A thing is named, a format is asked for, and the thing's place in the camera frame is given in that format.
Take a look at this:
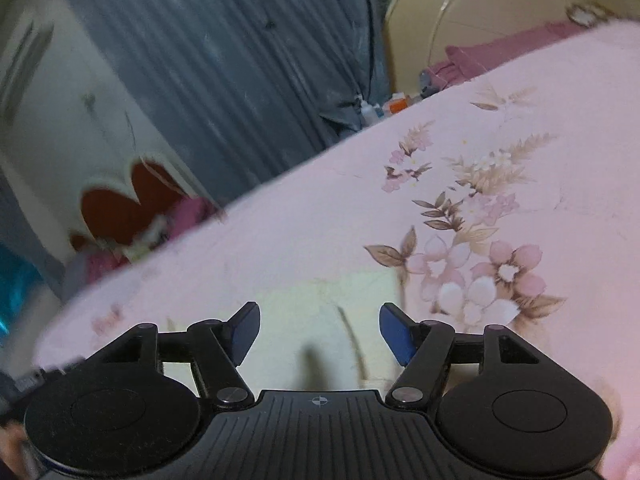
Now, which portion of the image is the white air conditioner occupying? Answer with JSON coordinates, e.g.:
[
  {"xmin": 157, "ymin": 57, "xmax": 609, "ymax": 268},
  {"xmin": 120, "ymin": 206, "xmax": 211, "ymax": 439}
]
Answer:
[{"xmin": 0, "ymin": 20, "xmax": 56, "ymax": 112}]

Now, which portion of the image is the cream round headboard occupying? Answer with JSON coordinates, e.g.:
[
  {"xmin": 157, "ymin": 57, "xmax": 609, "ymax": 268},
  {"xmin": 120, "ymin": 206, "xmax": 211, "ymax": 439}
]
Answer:
[{"xmin": 384, "ymin": 0, "xmax": 640, "ymax": 97}]

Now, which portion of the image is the patterned pillow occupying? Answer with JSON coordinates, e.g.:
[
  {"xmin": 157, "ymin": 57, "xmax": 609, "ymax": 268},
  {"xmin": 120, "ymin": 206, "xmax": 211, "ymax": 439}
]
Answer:
[{"xmin": 567, "ymin": 2, "xmax": 610, "ymax": 27}]

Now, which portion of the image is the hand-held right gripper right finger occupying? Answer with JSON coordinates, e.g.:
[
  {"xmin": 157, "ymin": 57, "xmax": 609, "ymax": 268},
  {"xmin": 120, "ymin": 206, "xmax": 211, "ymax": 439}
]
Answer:
[{"xmin": 379, "ymin": 303, "xmax": 552, "ymax": 408}]

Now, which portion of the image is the blue side curtain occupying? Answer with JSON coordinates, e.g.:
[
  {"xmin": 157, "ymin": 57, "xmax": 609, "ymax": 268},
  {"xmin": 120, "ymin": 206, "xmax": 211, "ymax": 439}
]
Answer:
[{"xmin": 0, "ymin": 175, "xmax": 67, "ymax": 287}]

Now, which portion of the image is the pink floral bedsheet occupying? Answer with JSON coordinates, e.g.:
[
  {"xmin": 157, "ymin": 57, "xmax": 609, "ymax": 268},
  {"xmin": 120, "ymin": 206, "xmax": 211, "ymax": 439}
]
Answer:
[{"xmin": 32, "ymin": 20, "xmax": 640, "ymax": 480}]

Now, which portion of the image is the pink folded blanket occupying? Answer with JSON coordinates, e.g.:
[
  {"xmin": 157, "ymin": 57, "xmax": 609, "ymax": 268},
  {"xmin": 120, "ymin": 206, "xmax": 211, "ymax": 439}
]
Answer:
[{"xmin": 429, "ymin": 22, "xmax": 597, "ymax": 92}]

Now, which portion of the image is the teal cloth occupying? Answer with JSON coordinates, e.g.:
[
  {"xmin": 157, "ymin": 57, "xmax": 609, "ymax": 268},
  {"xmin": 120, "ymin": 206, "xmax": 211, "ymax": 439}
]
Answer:
[{"xmin": 0, "ymin": 242, "xmax": 44, "ymax": 334}]

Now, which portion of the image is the small white bottle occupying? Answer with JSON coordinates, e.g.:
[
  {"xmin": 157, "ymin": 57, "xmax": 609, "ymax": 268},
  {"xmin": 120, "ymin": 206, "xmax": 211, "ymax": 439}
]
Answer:
[{"xmin": 358, "ymin": 98, "xmax": 385, "ymax": 127}]

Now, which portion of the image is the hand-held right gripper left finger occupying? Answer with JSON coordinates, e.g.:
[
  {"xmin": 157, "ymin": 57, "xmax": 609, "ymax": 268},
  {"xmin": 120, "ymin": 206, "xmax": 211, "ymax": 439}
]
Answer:
[{"xmin": 89, "ymin": 302, "xmax": 261, "ymax": 408}]

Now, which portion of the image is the light green knit sweater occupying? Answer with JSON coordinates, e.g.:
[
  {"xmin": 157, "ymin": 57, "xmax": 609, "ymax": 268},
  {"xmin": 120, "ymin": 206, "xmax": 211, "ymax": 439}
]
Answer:
[{"xmin": 162, "ymin": 280, "xmax": 407, "ymax": 396}]

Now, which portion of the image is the red heart-shaped headboard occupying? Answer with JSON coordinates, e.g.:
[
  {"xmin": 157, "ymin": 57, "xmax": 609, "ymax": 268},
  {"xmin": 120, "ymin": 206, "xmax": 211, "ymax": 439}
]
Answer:
[{"xmin": 69, "ymin": 152, "xmax": 221, "ymax": 262}]

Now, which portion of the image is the blue grey curtain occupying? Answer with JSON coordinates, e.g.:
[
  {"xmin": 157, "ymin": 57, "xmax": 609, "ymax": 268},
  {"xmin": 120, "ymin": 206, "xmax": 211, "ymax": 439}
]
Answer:
[{"xmin": 47, "ymin": 0, "xmax": 394, "ymax": 207}]

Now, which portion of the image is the orange white small box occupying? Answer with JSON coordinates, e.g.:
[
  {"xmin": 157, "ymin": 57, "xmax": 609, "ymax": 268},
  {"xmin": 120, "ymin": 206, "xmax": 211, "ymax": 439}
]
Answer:
[{"xmin": 383, "ymin": 92, "xmax": 414, "ymax": 115}]

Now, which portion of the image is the pile of clothes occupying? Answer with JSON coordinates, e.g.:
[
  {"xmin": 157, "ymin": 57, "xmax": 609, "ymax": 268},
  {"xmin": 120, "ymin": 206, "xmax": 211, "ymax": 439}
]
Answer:
[{"xmin": 62, "ymin": 195, "xmax": 224, "ymax": 302}]

